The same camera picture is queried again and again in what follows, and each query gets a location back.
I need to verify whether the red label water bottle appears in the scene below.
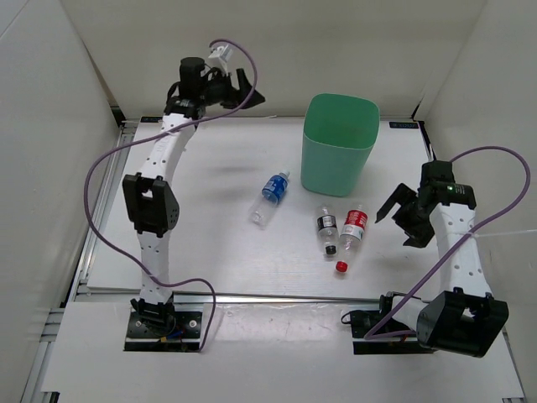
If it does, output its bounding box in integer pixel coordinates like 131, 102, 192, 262
336, 203, 368, 274

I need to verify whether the aluminium frame rail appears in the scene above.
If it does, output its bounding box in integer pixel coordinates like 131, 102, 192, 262
62, 125, 446, 311

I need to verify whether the green plastic bin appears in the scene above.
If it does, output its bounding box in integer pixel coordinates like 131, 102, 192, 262
300, 93, 380, 197

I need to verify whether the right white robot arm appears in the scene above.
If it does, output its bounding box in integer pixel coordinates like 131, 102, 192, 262
373, 160, 508, 358

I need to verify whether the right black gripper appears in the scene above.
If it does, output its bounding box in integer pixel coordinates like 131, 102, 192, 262
376, 183, 435, 249

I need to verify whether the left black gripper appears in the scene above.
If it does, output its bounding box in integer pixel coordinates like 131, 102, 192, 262
200, 69, 266, 111

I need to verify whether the blue label water bottle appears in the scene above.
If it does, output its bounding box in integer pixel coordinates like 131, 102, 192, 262
248, 170, 289, 228

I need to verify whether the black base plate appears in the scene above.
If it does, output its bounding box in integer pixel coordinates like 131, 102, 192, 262
123, 299, 202, 353
341, 300, 433, 356

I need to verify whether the black label water bottle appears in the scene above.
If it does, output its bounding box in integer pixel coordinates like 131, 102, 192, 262
315, 204, 339, 257

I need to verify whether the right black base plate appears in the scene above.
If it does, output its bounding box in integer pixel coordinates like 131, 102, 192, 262
341, 300, 433, 356

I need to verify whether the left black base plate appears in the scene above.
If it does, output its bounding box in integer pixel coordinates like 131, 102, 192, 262
123, 299, 202, 353

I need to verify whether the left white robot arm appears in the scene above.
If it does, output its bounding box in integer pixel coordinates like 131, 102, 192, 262
122, 57, 265, 336

